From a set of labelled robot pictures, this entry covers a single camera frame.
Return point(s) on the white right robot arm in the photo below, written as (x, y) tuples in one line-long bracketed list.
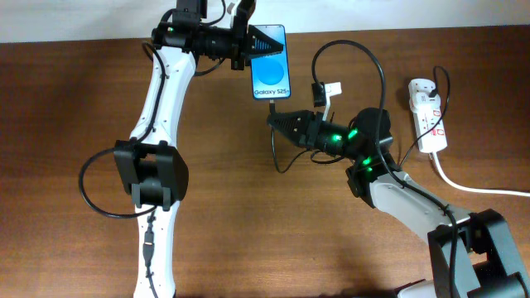
[(472, 254)]

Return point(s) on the blue Galaxy smartphone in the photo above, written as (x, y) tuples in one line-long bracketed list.
[(270, 74)]

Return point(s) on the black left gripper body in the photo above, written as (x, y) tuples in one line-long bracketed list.
[(224, 42)]

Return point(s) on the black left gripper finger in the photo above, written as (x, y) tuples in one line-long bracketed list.
[(261, 46), (243, 11)]

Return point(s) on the white power strip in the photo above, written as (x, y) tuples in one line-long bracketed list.
[(430, 130)]

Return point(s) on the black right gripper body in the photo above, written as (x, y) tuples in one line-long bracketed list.
[(331, 137)]

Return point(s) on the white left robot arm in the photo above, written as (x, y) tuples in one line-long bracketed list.
[(152, 170)]

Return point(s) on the white USB charger adapter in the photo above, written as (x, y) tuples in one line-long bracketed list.
[(423, 95)]

